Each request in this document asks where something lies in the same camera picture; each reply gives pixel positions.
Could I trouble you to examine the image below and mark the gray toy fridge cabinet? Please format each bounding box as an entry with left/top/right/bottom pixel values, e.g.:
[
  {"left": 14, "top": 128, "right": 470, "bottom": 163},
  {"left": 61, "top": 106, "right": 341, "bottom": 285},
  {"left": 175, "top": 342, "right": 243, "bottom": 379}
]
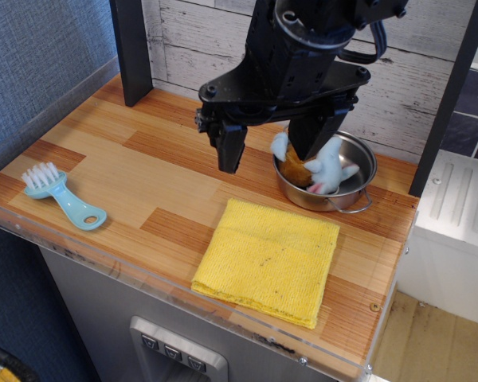
[{"left": 41, "top": 248, "right": 332, "bottom": 381}]

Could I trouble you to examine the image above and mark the yellow and black object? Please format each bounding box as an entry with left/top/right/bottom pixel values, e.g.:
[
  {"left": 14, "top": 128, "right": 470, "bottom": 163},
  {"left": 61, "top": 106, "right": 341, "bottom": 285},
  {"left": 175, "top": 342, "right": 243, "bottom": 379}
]
[{"left": 0, "top": 348, "right": 40, "bottom": 382}]

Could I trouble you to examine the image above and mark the dark gray post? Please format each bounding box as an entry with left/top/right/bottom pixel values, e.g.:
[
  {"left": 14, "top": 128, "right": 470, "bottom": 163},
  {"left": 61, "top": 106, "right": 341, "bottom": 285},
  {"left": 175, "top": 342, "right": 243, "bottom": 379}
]
[
  {"left": 409, "top": 0, "right": 478, "bottom": 197},
  {"left": 109, "top": 0, "right": 153, "bottom": 107}
]

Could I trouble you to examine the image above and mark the left dark gray post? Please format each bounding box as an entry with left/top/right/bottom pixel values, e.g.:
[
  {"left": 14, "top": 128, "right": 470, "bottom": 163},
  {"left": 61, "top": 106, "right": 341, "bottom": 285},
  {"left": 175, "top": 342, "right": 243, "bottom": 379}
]
[{"left": 109, "top": 0, "right": 153, "bottom": 107}]

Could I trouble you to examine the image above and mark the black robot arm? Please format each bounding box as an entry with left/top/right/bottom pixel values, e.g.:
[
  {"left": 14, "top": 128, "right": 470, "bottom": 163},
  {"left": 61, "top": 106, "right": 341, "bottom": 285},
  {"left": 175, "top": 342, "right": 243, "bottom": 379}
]
[{"left": 196, "top": 0, "right": 406, "bottom": 173}]

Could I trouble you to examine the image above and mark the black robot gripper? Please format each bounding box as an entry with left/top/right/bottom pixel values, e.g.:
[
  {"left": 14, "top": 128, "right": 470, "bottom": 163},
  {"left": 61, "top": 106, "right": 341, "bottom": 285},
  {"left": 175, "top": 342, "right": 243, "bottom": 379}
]
[{"left": 198, "top": 1, "right": 370, "bottom": 173}]

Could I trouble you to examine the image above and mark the light blue scrub brush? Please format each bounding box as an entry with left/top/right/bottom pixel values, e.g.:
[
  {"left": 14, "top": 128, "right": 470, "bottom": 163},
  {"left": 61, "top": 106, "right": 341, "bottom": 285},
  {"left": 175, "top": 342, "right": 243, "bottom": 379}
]
[{"left": 22, "top": 162, "right": 107, "bottom": 231}]

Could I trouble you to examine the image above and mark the small steel pot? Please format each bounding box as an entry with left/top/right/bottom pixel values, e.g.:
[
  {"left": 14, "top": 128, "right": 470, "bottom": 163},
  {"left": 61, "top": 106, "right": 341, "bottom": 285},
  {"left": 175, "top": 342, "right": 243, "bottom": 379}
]
[{"left": 272, "top": 132, "right": 377, "bottom": 214}]

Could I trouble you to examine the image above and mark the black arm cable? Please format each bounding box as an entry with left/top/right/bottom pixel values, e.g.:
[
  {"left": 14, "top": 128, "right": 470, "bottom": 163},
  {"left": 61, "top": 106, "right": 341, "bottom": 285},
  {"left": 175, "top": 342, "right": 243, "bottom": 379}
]
[{"left": 336, "top": 19, "right": 388, "bottom": 64}]

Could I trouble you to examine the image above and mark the white grooved cabinet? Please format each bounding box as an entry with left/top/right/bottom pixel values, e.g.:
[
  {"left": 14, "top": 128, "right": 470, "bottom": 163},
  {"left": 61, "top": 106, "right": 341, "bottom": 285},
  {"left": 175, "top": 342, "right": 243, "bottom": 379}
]
[{"left": 397, "top": 150, "right": 478, "bottom": 323}]

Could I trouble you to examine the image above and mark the yellow folded napkin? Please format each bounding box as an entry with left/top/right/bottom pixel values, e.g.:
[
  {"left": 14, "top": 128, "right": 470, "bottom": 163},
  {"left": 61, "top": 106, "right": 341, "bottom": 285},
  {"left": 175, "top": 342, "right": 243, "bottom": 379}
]
[{"left": 191, "top": 199, "right": 339, "bottom": 329}]

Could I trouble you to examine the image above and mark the blue and brown plush toy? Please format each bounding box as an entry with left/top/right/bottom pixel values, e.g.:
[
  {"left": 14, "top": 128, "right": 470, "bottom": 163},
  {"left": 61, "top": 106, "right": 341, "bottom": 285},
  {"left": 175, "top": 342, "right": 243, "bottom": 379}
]
[{"left": 270, "top": 131, "right": 359, "bottom": 195}]

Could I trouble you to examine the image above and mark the clear acrylic edge guard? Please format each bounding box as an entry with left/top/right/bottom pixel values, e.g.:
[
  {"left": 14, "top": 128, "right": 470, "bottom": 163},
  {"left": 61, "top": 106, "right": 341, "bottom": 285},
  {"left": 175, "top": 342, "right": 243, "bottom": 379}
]
[{"left": 0, "top": 206, "right": 403, "bottom": 381}]

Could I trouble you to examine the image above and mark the silver dispenser button panel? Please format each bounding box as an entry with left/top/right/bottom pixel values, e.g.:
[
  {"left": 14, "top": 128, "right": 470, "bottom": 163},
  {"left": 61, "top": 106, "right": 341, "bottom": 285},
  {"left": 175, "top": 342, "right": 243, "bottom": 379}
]
[{"left": 130, "top": 316, "right": 229, "bottom": 381}]

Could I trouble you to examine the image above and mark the right dark gray post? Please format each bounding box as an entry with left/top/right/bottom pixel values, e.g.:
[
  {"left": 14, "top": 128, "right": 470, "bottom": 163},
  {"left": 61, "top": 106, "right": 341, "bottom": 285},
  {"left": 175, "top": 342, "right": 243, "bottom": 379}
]
[{"left": 409, "top": 0, "right": 478, "bottom": 197}]

